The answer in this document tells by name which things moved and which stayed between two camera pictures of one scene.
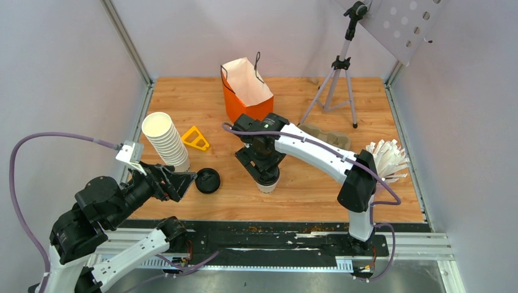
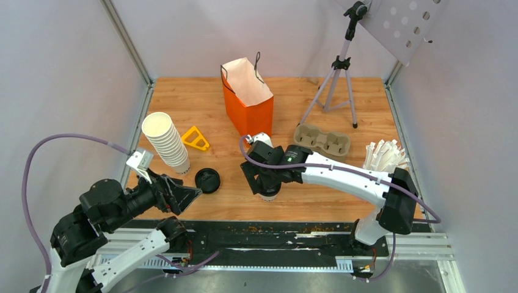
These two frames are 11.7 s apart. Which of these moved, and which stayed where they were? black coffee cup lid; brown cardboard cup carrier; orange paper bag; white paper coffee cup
Moved: white paper coffee cup
Stayed: orange paper bag; brown cardboard cup carrier; black coffee cup lid
